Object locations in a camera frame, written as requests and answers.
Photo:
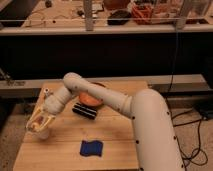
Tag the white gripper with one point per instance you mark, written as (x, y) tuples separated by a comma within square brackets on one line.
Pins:
[(39, 120)]

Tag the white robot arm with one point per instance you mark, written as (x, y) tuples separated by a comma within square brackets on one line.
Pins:
[(156, 143)]

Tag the wooden table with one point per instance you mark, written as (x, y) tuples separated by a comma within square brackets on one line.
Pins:
[(61, 151)]

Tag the black striped box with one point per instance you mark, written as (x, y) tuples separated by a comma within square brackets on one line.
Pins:
[(84, 111)]

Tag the blue folded cloth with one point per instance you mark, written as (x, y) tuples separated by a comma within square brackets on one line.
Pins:
[(91, 148)]

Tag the orange bowl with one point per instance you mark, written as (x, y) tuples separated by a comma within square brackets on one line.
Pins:
[(89, 100)]

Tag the black object on shelf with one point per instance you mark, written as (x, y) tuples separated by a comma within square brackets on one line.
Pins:
[(119, 17)]

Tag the orange crate on shelf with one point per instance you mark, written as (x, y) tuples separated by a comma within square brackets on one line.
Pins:
[(142, 14)]

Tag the metal shelf rail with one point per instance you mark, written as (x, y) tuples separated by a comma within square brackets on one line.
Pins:
[(142, 29)]

